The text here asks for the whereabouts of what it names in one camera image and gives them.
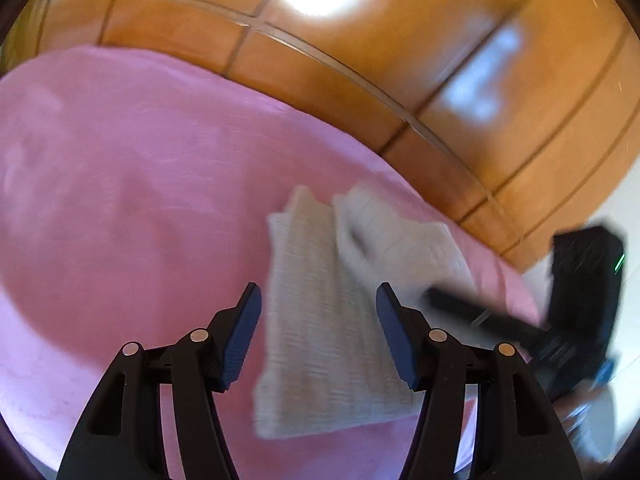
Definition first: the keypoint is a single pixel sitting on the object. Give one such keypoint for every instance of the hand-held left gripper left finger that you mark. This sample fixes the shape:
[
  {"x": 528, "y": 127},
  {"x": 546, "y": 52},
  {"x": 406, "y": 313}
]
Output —
[{"x": 242, "y": 335}]

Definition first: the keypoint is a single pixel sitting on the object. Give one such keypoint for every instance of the wooden headboard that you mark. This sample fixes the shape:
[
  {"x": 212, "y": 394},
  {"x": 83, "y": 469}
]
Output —
[{"x": 450, "y": 50}]

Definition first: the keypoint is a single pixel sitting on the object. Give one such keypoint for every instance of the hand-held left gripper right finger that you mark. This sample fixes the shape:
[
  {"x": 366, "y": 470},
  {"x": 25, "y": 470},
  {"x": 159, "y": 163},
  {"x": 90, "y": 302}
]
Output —
[{"x": 395, "y": 335}]

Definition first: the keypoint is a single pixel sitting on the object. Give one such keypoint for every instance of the pink bed sheet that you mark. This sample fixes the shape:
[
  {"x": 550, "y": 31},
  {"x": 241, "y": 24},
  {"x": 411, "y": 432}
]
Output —
[{"x": 125, "y": 210}]

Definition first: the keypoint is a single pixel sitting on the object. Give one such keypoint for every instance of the white knit sweater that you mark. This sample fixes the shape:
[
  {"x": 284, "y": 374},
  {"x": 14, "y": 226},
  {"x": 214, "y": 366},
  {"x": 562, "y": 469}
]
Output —
[{"x": 310, "y": 310}]

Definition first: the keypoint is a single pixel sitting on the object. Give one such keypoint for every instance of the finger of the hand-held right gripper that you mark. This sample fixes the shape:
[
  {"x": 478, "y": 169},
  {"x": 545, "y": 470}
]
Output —
[{"x": 480, "y": 312}]

